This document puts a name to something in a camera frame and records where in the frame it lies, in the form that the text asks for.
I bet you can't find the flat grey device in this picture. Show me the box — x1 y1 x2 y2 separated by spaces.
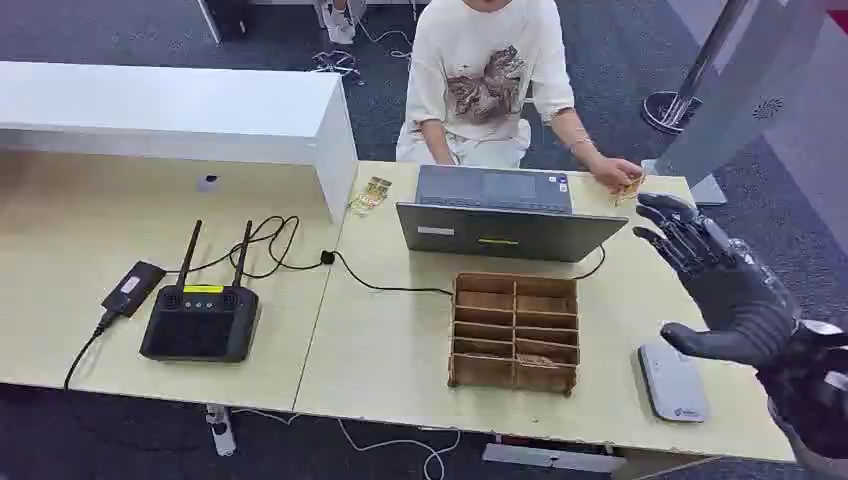
637 341 710 424

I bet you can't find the black cabinet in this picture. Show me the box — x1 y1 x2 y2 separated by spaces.
198 0 254 43

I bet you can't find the black controller with antennas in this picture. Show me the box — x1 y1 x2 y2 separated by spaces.
139 219 260 364

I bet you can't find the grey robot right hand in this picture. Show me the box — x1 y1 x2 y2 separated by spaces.
632 193 803 369

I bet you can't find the grey laptop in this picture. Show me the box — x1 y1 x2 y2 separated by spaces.
396 164 629 264

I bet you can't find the person's left hand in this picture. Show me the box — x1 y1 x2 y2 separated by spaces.
588 155 644 193

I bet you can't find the white cable under desk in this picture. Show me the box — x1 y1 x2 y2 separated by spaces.
231 407 462 480

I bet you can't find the black laptop charger cable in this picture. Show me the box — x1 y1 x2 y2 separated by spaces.
162 215 607 297

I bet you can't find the white shoe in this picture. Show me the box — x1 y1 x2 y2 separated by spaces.
316 0 357 46

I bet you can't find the patterned card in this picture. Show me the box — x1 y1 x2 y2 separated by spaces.
609 174 646 208

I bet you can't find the metal stanchion post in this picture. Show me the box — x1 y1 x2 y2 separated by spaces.
641 0 751 136

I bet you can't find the black mains cable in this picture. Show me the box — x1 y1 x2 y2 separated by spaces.
62 309 121 392

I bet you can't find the white desk shelf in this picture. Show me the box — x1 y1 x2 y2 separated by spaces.
0 60 359 225

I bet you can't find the white power strip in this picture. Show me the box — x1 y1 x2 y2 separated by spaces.
205 404 238 458

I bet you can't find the wooden card box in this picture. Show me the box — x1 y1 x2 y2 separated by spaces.
447 272 582 397

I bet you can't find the grey kiosk stand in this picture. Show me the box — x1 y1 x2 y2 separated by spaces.
641 0 848 207

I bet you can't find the thin white floor cable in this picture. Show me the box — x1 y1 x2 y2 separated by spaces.
356 18 415 61

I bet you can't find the person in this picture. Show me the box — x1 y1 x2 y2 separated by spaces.
396 0 576 169

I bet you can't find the black power adapter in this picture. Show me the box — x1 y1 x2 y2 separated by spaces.
100 260 168 318

